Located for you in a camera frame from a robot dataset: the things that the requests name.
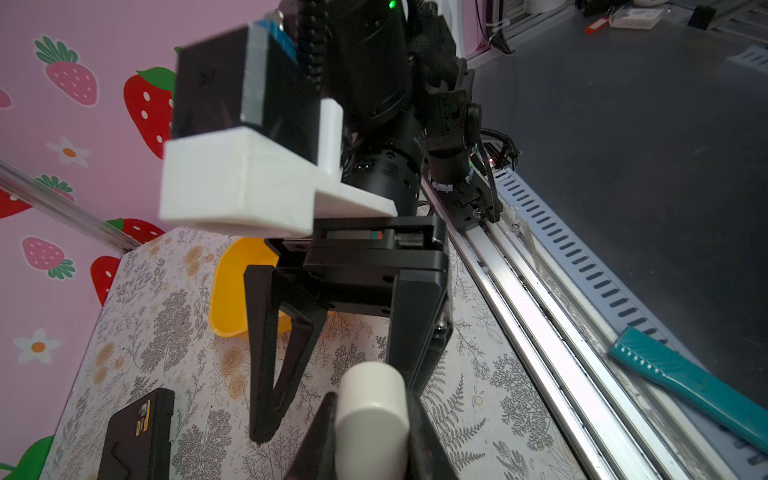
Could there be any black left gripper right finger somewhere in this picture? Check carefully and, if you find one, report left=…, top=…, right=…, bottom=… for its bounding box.
left=405, top=392, right=458, bottom=480

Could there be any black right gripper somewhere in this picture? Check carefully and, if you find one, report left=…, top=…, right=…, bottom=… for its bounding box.
left=243, top=216, right=453, bottom=444

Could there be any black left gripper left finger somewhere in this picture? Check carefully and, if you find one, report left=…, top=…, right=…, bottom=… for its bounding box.
left=284, top=392, right=338, bottom=480

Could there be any beige staple box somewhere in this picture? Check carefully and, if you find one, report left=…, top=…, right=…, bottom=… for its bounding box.
left=334, top=361, right=410, bottom=479

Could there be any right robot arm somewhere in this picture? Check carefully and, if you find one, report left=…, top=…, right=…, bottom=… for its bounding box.
left=244, top=1, right=501, bottom=444

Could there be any yellow plastic tray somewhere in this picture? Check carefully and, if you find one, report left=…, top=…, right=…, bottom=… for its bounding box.
left=208, top=238, right=278, bottom=338

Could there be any black flat tool case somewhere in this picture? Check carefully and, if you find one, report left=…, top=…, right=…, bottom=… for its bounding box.
left=97, top=388, right=175, bottom=480

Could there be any teal plastic tool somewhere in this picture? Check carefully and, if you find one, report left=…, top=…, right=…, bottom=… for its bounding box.
left=610, top=327, right=767, bottom=453

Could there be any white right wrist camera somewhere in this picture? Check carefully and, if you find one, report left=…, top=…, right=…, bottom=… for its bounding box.
left=159, top=23, right=397, bottom=238

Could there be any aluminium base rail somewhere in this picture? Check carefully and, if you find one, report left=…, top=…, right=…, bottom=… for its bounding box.
left=422, top=181, right=688, bottom=479

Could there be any grey slotted cable duct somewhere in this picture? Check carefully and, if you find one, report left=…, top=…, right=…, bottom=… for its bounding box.
left=496, top=168, right=767, bottom=479

